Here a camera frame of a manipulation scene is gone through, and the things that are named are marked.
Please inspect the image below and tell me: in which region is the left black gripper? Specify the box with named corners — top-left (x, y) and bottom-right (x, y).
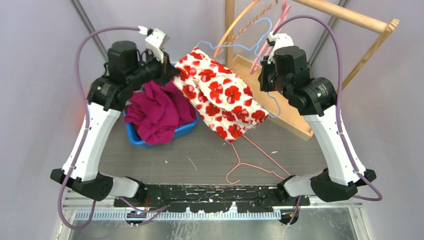
top-left (126, 48), bottom-right (180, 89)

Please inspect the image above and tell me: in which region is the magenta garment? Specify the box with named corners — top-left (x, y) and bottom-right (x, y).
top-left (123, 81), bottom-right (197, 145)

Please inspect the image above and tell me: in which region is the pink plastic clip hanger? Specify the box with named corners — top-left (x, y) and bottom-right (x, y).
top-left (249, 0), bottom-right (292, 75)

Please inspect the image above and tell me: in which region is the wooden hanger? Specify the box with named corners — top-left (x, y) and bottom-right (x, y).
top-left (213, 0), bottom-right (283, 64)

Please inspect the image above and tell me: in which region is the floral white red garment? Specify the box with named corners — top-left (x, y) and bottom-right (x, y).
top-left (172, 47), bottom-right (269, 143)

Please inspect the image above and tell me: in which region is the pink wire hanger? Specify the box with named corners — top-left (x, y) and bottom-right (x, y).
top-left (225, 136), bottom-right (290, 185)

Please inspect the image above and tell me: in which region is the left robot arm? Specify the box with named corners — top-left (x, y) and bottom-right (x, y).
top-left (50, 40), bottom-right (179, 207)

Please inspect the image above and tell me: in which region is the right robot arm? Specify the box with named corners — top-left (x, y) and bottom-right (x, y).
top-left (258, 46), bottom-right (377, 206)

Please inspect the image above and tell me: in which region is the wooden clothes rack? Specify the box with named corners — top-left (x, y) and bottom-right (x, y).
top-left (224, 0), bottom-right (400, 141)

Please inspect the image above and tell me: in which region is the blue plastic bin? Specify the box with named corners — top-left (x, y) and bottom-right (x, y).
top-left (125, 112), bottom-right (201, 148)

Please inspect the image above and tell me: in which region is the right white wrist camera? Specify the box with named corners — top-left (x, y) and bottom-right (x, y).
top-left (266, 32), bottom-right (294, 64)

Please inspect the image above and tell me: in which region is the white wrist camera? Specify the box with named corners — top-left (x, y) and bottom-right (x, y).
top-left (138, 25), bottom-right (170, 64)
top-left (266, 32), bottom-right (294, 64)

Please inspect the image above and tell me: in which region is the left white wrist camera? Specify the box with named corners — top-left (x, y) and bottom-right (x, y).
top-left (138, 25), bottom-right (170, 64)

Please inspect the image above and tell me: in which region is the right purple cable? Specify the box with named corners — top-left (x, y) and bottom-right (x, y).
top-left (271, 14), bottom-right (384, 228)

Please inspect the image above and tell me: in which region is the purple cable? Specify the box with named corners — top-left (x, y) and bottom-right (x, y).
top-left (271, 14), bottom-right (384, 228)
top-left (57, 26), bottom-right (170, 231)

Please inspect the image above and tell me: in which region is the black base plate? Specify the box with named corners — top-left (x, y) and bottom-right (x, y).
top-left (128, 184), bottom-right (311, 224)

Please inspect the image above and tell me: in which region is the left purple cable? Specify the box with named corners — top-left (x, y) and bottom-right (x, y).
top-left (57, 26), bottom-right (170, 231)

